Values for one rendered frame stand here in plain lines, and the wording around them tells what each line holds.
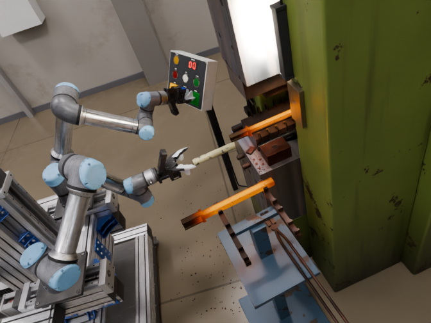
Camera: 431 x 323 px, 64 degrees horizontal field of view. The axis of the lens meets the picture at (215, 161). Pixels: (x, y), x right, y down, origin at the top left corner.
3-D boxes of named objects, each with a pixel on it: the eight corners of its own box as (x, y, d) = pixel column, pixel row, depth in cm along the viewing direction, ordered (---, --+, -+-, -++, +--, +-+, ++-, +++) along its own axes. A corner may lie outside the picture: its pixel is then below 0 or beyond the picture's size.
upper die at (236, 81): (246, 100, 149) (242, 81, 143) (230, 80, 164) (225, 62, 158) (333, 63, 152) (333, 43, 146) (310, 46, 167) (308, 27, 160)
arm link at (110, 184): (41, 169, 145) (120, 198, 186) (56, 175, 140) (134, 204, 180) (54, 144, 147) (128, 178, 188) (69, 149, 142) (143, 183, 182)
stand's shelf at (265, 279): (255, 309, 139) (254, 307, 138) (217, 235, 168) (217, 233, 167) (320, 274, 142) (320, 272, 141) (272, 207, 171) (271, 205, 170)
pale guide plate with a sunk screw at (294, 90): (302, 129, 134) (298, 92, 122) (291, 116, 140) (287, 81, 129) (307, 127, 134) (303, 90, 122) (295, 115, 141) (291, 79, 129)
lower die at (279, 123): (258, 151, 170) (255, 138, 165) (243, 129, 185) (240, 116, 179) (335, 118, 173) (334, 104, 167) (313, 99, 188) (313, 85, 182)
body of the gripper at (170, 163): (179, 166, 175) (157, 176, 174) (174, 155, 169) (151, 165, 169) (183, 176, 170) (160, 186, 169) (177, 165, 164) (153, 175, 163)
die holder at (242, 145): (272, 229, 190) (259, 175, 159) (246, 183, 217) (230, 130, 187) (363, 188, 193) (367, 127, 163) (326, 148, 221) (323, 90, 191)
